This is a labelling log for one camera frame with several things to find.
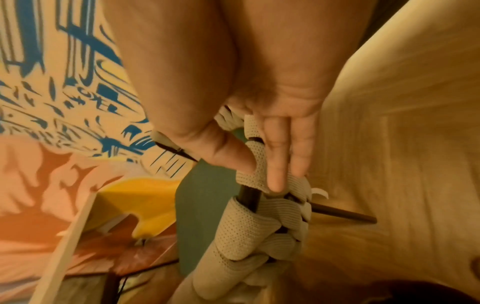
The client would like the person's right hand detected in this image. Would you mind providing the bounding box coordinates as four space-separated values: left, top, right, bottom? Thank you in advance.
100 0 380 194

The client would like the teal cushion woven chair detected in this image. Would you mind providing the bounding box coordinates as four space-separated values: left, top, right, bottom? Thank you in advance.
149 105 378 304

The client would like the white table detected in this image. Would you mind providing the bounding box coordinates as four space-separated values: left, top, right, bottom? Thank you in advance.
35 189 125 304

